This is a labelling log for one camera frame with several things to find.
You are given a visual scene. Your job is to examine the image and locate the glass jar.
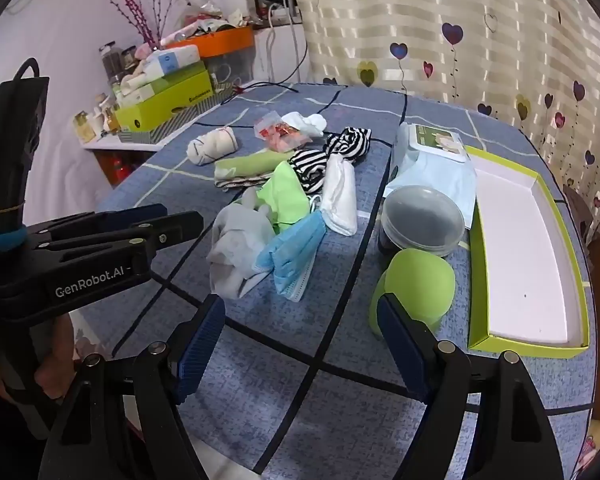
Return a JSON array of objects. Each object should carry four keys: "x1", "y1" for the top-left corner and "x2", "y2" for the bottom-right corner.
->
[{"x1": 100, "y1": 41, "x2": 123, "y2": 86}]

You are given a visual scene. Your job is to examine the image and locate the grey cloth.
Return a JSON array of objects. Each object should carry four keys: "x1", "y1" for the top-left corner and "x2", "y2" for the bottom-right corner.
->
[{"x1": 207, "y1": 187, "x2": 277, "y2": 301}]

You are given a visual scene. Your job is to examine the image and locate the black white striped sock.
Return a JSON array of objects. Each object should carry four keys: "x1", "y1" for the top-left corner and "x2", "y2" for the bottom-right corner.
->
[
  {"x1": 322, "y1": 126, "x2": 373, "y2": 163},
  {"x1": 287, "y1": 149, "x2": 331, "y2": 193}
]

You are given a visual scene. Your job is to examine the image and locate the blue plaid tablecloth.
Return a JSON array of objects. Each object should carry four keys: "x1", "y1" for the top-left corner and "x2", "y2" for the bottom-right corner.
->
[{"x1": 80, "y1": 82, "x2": 596, "y2": 480}]

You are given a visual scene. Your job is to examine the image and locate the bright green face mask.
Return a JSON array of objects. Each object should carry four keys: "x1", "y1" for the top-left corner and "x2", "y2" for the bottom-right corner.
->
[{"x1": 256, "y1": 161, "x2": 311, "y2": 233}]

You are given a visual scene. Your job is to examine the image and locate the white blue box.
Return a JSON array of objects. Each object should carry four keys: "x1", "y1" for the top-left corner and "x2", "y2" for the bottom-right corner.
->
[{"x1": 142, "y1": 44, "x2": 202, "y2": 81}]

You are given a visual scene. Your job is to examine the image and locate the pile of packets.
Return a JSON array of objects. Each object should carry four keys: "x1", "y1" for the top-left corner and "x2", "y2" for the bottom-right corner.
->
[{"x1": 180, "y1": 0, "x2": 253, "y2": 38}]

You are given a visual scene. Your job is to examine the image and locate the clear plastic container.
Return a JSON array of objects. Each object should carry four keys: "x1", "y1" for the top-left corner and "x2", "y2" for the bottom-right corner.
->
[{"x1": 377, "y1": 185, "x2": 467, "y2": 261}]

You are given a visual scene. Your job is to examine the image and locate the green cardboard box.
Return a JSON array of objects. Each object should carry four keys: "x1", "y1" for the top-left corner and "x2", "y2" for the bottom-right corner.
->
[{"x1": 462, "y1": 145, "x2": 592, "y2": 359}]

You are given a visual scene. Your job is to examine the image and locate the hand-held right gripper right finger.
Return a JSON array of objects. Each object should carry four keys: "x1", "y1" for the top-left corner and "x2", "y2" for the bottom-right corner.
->
[{"x1": 375, "y1": 292, "x2": 565, "y2": 480}]

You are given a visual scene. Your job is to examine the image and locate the white cable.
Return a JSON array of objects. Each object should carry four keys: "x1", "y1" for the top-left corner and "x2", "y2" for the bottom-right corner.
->
[{"x1": 265, "y1": 0, "x2": 308, "y2": 83}]

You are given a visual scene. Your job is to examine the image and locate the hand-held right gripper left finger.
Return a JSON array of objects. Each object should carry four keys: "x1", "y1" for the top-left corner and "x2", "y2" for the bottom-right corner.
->
[{"x1": 39, "y1": 294, "x2": 227, "y2": 480}]

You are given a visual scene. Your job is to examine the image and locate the red snack packet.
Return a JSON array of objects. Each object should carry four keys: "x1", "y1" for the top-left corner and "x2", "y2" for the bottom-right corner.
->
[{"x1": 254, "y1": 112, "x2": 313, "y2": 153}]

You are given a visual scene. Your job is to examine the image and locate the green plush towel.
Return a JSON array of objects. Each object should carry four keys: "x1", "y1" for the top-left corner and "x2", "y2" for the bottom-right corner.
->
[{"x1": 214, "y1": 152, "x2": 296, "y2": 191}]

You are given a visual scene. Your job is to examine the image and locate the long green box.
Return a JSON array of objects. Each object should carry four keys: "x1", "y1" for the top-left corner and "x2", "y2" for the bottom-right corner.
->
[{"x1": 115, "y1": 70, "x2": 213, "y2": 133}]

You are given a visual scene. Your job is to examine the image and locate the person's left hand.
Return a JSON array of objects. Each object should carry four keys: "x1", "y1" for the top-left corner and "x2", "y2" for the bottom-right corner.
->
[{"x1": 34, "y1": 312, "x2": 77, "y2": 401}]

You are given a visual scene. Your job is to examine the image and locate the white cloth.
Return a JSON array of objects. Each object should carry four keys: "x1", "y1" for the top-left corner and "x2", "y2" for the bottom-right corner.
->
[{"x1": 320, "y1": 152, "x2": 358, "y2": 237}]

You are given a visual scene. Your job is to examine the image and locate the small yellow box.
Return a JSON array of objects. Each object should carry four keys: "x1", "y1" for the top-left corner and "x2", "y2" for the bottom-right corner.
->
[{"x1": 75, "y1": 112, "x2": 98, "y2": 141}]

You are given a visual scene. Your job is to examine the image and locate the blue face mask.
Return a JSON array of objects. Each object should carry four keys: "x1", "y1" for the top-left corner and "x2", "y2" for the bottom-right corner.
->
[{"x1": 256, "y1": 210, "x2": 328, "y2": 303}]

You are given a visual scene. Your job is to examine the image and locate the orange lid storage bin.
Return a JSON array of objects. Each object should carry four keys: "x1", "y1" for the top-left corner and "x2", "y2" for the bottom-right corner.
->
[{"x1": 162, "y1": 25, "x2": 258, "y2": 86}]

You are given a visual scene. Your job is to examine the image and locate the dark green flat box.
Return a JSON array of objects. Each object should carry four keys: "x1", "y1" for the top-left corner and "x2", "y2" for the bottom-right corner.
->
[{"x1": 130, "y1": 60, "x2": 207, "y2": 96}]

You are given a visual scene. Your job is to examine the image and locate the purple dried flower branches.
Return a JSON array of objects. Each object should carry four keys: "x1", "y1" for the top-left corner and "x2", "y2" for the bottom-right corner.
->
[{"x1": 92, "y1": 0, "x2": 188, "y2": 48}]

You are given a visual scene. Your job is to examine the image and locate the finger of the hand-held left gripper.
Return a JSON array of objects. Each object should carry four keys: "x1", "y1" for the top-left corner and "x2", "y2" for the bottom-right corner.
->
[
  {"x1": 35, "y1": 211, "x2": 205, "y2": 271},
  {"x1": 27, "y1": 203, "x2": 169, "y2": 248}
]

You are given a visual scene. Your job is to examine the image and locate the wet wipes pack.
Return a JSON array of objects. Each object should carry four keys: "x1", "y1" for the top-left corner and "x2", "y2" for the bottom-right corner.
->
[{"x1": 384, "y1": 122, "x2": 478, "y2": 223}]

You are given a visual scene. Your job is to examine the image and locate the beige sock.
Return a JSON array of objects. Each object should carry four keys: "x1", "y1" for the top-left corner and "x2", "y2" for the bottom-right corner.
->
[{"x1": 187, "y1": 126, "x2": 242, "y2": 167}]

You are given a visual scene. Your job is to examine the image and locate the red bottle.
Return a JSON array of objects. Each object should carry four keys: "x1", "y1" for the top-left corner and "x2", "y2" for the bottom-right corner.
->
[{"x1": 97, "y1": 152, "x2": 146, "y2": 186}]

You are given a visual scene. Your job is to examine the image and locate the white cream tube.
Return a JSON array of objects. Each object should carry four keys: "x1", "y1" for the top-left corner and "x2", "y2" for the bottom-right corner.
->
[{"x1": 121, "y1": 71, "x2": 153, "y2": 92}]

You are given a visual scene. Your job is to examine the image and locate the heart print curtain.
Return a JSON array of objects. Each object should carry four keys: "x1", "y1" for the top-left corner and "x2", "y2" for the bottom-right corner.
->
[{"x1": 280, "y1": 0, "x2": 600, "y2": 241}]

